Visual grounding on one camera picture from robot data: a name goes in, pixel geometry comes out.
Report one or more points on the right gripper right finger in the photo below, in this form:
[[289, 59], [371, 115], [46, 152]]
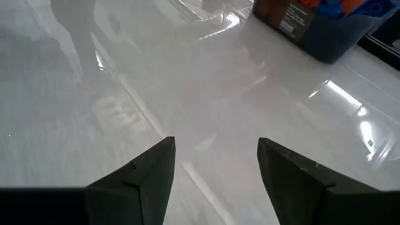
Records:
[[312, 203]]

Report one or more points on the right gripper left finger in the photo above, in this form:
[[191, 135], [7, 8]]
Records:
[[125, 203]]

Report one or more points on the blue toy brick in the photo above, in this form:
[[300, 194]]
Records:
[[329, 10], [376, 7]]

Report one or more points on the long orange toy brick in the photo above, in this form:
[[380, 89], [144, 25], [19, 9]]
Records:
[[309, 3]]

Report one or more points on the smoky grey plastic bin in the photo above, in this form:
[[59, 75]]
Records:
[[328, 40]]

